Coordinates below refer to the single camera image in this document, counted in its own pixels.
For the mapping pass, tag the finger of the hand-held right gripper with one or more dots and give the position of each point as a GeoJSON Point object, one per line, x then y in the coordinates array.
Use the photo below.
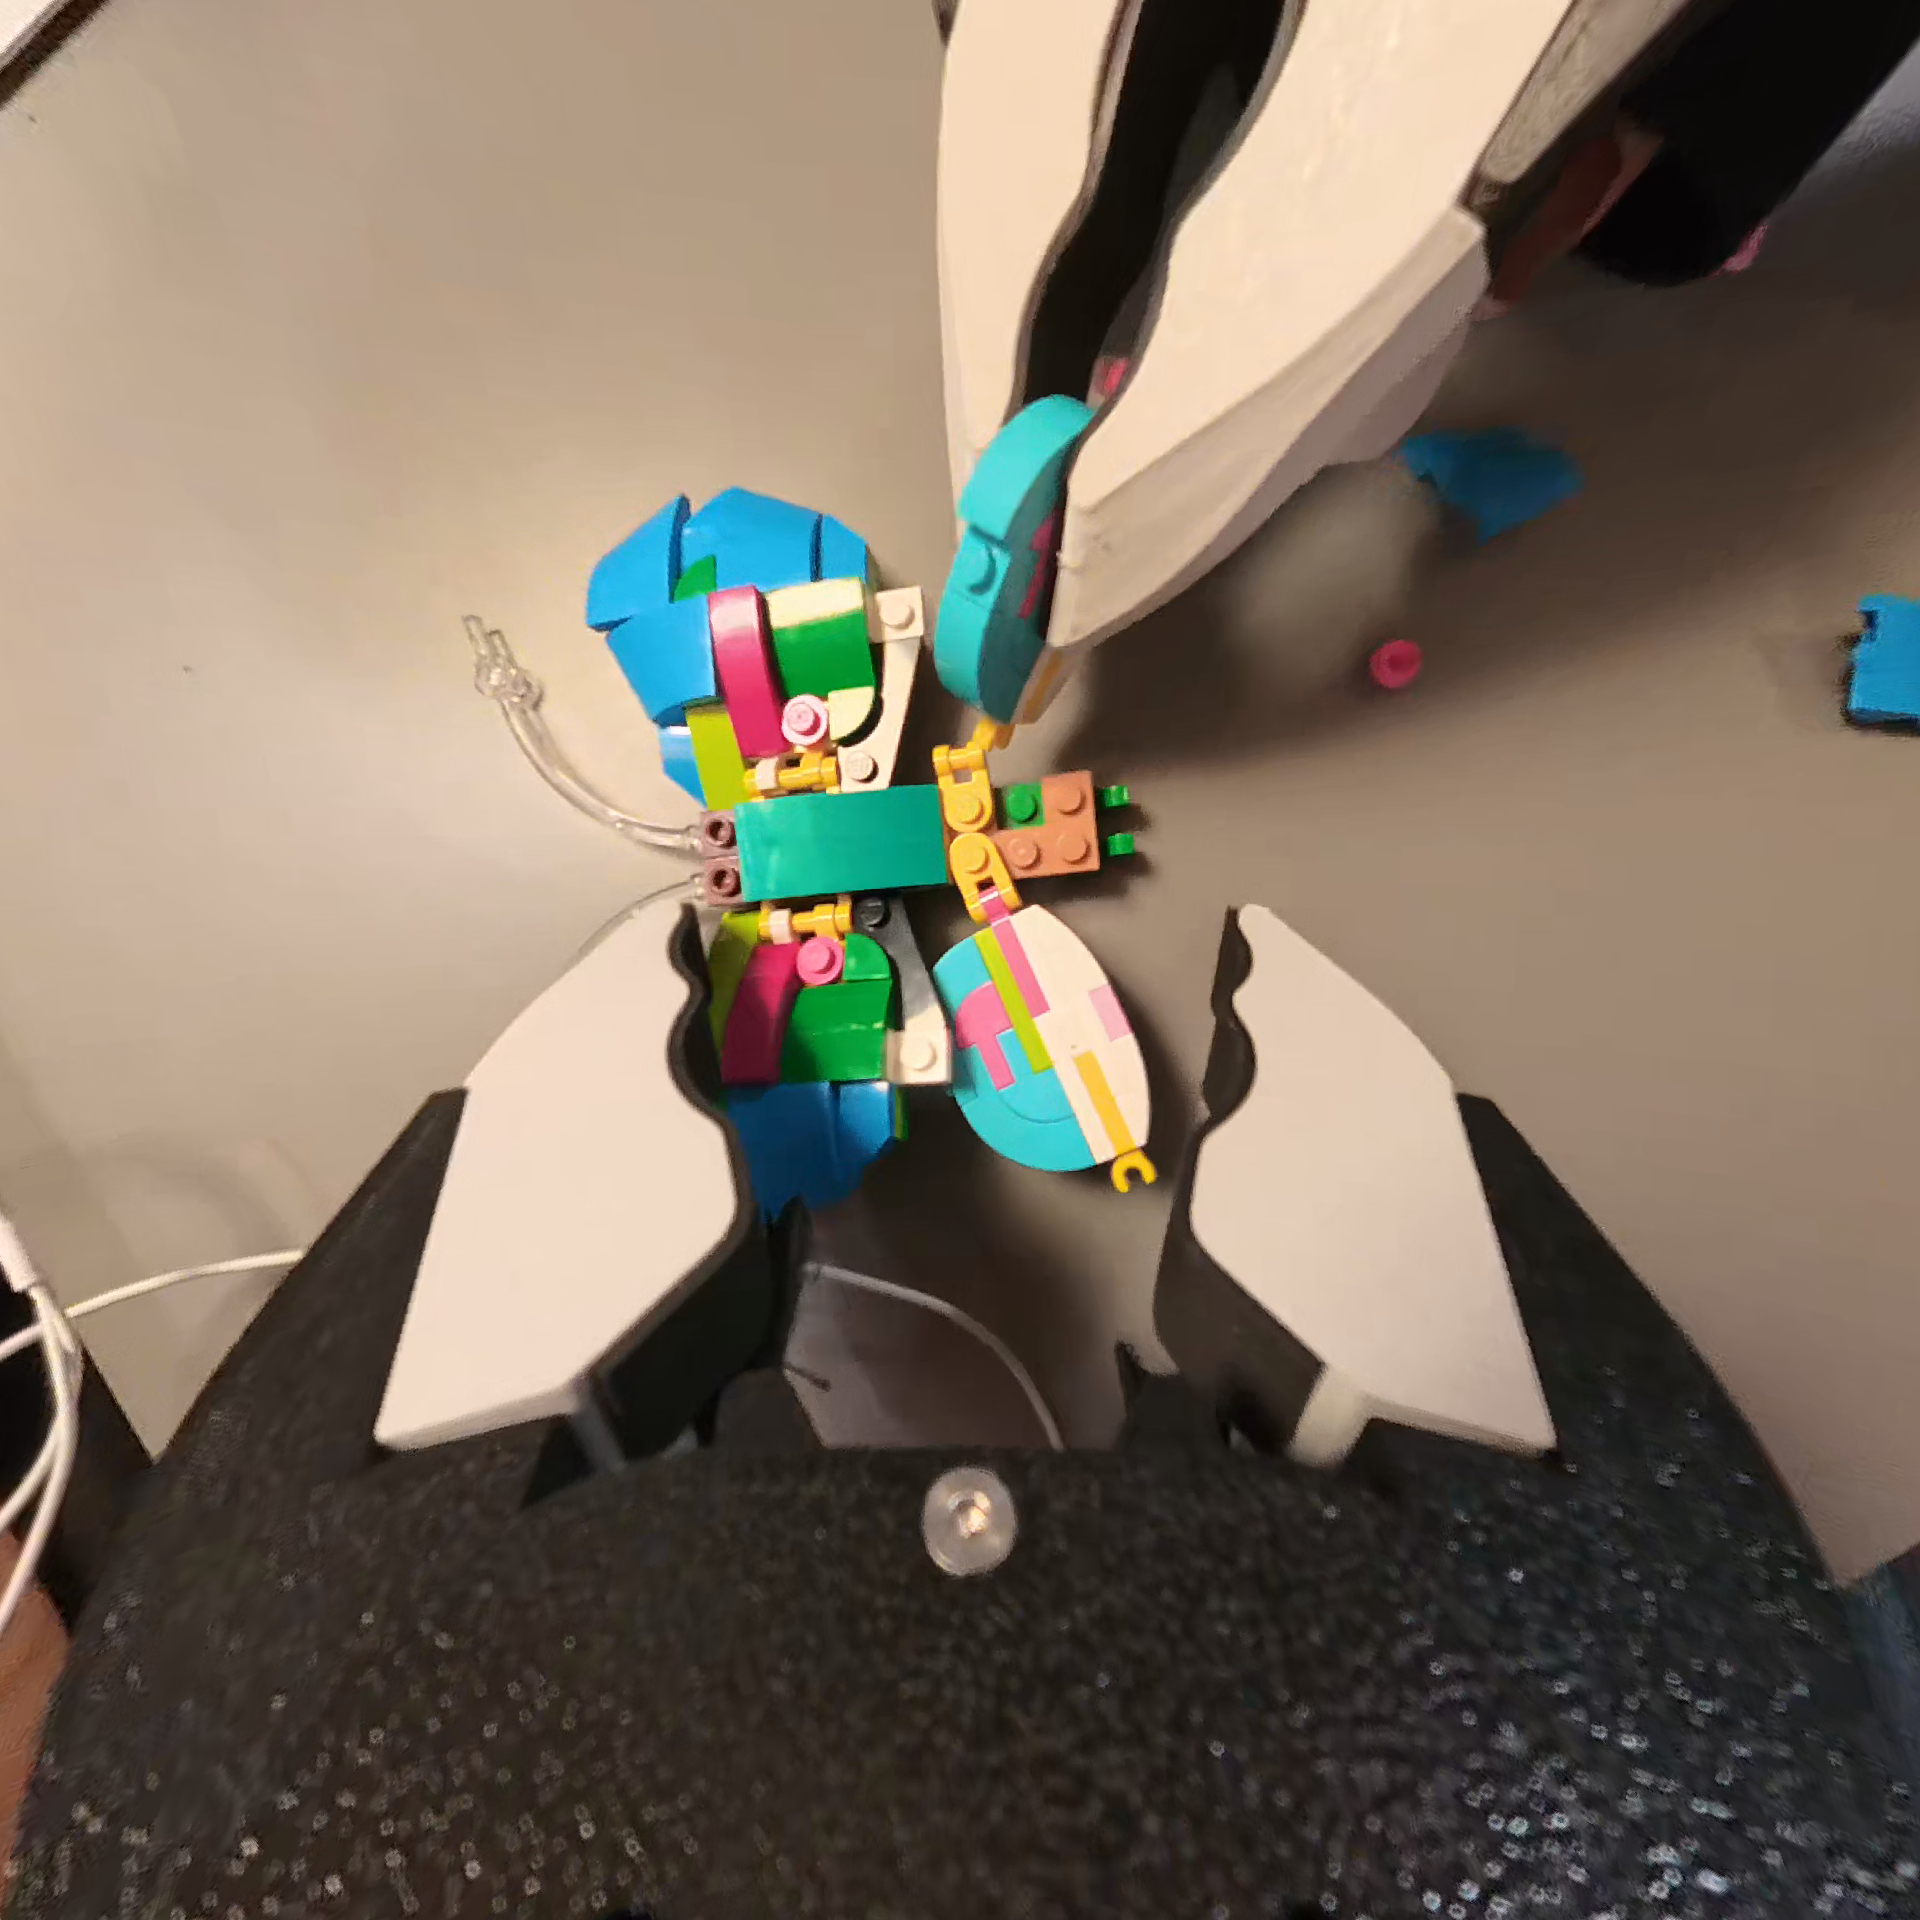
{"type": "Point", "coordinates": [1302, 345]}
{"type": "Point", "coordinates": [1006, 182]}

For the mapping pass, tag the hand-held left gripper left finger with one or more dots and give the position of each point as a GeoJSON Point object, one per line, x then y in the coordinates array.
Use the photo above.
{"type": "Point", "coordinates": [555, 1201]}

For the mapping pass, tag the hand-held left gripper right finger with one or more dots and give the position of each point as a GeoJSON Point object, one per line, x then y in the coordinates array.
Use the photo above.
{"type": "Point", "coordinates": [1350, 1201]}

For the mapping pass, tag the teal lego wing piece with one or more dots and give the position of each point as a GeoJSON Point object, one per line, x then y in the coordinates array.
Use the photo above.
{"type": "Point", "coordinates": [993, 524]}

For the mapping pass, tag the colourful lego butterfly model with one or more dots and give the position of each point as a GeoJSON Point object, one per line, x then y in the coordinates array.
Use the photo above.
{"type": "Point", "coordinates": [840, 840]}

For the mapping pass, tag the blue lego slope brick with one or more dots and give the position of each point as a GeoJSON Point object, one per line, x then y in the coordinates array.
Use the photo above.
{"type": "Point", "coordinates": [1495, 479]}

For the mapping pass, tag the pink round lego stud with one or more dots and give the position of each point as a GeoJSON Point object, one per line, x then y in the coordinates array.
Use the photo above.
{"type": "Point", "coordinates": [1396, 658]}

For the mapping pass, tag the blue lego plate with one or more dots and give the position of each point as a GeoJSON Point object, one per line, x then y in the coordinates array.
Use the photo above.
{"type": "Point", "coordinates": [1887, 671]}

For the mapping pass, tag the white flat object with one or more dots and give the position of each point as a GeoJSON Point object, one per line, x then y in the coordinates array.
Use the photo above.
{"type": "Point", "coordinates": [34, 25]}

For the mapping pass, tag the brown wooden rail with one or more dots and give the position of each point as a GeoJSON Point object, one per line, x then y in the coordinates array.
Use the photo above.
{"type": "Point", "coordinates": [19, 1651]}

